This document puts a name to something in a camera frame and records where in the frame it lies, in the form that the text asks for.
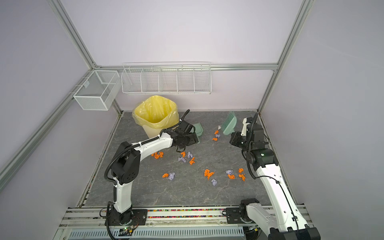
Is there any green hand brush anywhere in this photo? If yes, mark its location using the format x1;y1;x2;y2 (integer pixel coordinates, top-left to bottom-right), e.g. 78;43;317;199
221;112;237;136

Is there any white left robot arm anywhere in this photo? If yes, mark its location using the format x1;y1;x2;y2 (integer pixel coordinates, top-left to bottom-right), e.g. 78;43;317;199
104;110;199;225

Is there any long white wire basket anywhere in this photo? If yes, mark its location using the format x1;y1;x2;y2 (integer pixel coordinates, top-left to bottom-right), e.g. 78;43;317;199
121;62;212;95

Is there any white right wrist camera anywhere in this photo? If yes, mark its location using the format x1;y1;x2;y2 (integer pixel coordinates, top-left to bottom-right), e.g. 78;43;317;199
241;117;253;137

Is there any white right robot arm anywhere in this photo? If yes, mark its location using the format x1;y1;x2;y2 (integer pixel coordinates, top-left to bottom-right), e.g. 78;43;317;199
230;114;321;240

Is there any small white mesh basket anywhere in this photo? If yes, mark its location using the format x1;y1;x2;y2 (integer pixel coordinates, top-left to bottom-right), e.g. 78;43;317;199
74;70;122;111

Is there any green plastic dustpan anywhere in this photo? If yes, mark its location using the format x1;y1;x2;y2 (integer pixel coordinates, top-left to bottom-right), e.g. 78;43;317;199
191;123;204;137

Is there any beige bin yellow bag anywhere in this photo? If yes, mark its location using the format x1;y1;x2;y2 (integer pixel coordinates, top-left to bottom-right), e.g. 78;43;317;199
132;96;179;138

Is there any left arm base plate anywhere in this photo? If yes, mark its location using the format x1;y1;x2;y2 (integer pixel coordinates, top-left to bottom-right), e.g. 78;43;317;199
106;208;148;226

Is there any aluminium front rail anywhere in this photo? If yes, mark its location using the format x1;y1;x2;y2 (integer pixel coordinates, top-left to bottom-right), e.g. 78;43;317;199
59;206;233;230

